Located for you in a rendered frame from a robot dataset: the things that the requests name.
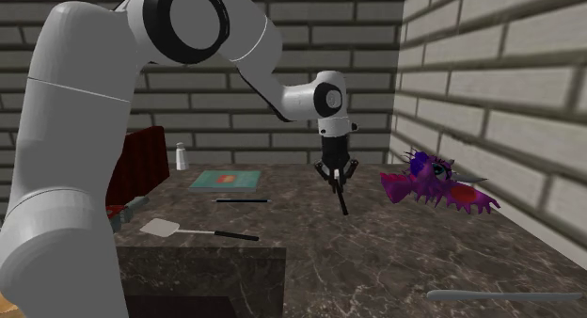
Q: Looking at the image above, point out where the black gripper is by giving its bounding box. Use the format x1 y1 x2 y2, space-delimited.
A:
313 134 359 194

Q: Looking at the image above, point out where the black stick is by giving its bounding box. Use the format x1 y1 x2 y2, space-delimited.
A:
337 179 350 216

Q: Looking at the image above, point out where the purple bird toy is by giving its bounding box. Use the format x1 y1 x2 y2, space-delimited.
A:
378 149 502 216

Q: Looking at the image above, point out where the teal book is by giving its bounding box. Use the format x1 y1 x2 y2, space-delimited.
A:
188 169 263 194

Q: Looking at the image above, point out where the white salt shaker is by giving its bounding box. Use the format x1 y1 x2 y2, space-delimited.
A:
175 141 190 172

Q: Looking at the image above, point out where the marbled robot stand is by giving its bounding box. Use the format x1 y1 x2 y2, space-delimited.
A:
115 246 288 318

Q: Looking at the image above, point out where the dark red chair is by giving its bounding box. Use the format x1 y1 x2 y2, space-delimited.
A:
105 125 171 208

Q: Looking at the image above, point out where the grey knife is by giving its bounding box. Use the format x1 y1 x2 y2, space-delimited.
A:
425 289 585 303

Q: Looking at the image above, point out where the red and grey tool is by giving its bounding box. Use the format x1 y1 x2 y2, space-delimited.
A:
105 195 151 234

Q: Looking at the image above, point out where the white spatula with black handle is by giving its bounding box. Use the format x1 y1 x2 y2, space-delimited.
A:
138 217 261 243

